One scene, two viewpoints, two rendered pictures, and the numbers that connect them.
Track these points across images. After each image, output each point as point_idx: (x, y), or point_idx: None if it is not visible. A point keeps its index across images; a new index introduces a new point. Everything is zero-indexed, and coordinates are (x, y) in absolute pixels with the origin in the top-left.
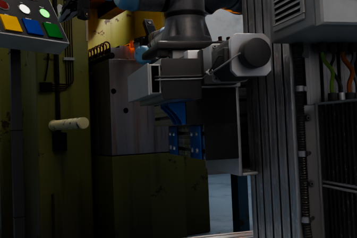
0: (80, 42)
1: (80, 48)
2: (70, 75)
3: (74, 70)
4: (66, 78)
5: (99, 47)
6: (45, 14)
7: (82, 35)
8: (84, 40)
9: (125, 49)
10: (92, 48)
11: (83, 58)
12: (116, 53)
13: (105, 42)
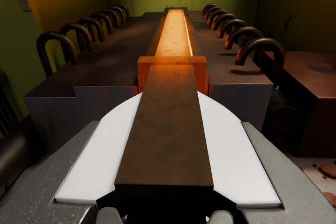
0: (6, 16)
1: (14, 40)
2: (8, 123)
3: (20, 104)
4: (0, 129)
5: (103, 17)
6: None
7: None
8: (16, 6)
9: (112, 106)
10: (100, 12)
11: (36, 70)
12: (64, 127)
13: (50, 39)
